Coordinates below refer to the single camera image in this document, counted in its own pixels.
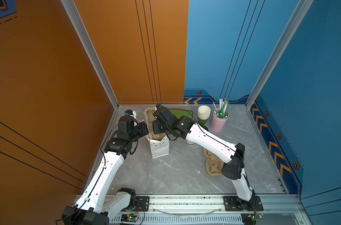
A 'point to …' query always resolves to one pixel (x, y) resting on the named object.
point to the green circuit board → (129, 218)
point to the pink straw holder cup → (217, 124)
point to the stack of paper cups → (203, 113)
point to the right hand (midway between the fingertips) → (155, 125)
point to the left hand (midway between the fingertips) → (147, 122)
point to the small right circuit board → (250, 219)
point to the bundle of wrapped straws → (224, 107)
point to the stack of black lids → (204, 127)
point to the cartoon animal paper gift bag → (159, 148)
